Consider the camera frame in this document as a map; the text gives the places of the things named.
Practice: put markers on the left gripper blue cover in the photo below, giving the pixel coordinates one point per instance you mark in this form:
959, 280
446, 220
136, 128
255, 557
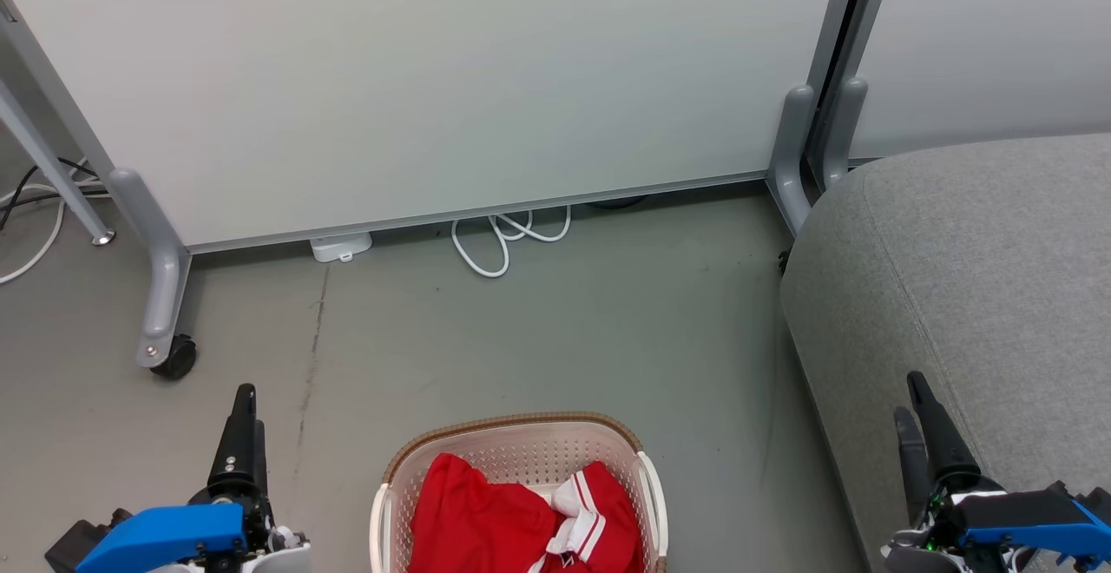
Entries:
165, 534

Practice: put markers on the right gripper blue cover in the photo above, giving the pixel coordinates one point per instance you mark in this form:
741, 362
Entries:
1024, 521

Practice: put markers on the plain red garment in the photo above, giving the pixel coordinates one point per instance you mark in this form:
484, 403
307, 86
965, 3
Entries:
473, 521

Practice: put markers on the grey fabric sofa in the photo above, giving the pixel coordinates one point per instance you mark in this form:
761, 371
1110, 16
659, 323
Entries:
981, 278

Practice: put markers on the black caster wheel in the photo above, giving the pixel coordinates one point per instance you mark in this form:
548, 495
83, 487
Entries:
178, 358

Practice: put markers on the grey partition leg with caster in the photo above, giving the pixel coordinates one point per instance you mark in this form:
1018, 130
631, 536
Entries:
161, 278

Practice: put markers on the white power adapter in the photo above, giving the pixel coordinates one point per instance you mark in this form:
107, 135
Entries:
341, 246

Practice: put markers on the small black caster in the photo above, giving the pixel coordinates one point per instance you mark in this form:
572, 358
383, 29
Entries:
785, 262

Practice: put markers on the white plastic laundry basket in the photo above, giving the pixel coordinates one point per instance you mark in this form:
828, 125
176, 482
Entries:
521, 447

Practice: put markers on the grey metal table leg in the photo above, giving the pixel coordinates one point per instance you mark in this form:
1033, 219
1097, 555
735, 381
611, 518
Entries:
52, 169

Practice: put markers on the white partition panel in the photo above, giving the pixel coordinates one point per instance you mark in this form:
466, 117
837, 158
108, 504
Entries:
451, 78
989, 43

